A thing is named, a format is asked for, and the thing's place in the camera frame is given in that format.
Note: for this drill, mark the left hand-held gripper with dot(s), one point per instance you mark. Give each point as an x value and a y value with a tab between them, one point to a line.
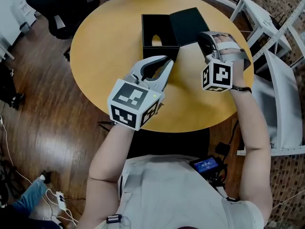
129	99

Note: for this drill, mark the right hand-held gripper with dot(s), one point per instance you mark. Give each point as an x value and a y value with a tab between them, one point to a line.
220	76

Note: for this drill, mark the black box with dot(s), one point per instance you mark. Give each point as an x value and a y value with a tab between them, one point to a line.
162	32

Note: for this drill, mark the person's right forearm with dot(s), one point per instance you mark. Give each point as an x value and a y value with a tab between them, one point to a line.
255	139

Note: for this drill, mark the person's left forearm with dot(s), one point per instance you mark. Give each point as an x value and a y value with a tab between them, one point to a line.
107	156

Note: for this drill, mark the person's right hand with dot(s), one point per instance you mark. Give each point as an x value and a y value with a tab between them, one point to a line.
225	39

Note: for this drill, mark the black wristband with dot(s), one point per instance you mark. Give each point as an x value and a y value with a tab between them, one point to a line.
241	88

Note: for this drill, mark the white metal shelf rack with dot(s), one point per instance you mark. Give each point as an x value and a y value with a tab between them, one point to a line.
283	99

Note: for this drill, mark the black device with screen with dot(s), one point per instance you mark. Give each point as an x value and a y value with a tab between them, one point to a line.
206	166

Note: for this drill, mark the black office chair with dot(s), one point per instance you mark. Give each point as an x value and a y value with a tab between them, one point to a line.
64	6

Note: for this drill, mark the person's white shirt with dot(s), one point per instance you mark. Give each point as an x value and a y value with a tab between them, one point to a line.
171	194

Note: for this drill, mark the black bag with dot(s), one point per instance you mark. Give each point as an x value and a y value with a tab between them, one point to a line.
8	85

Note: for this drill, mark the white power strip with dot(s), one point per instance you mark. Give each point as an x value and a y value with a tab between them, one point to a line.
61	200

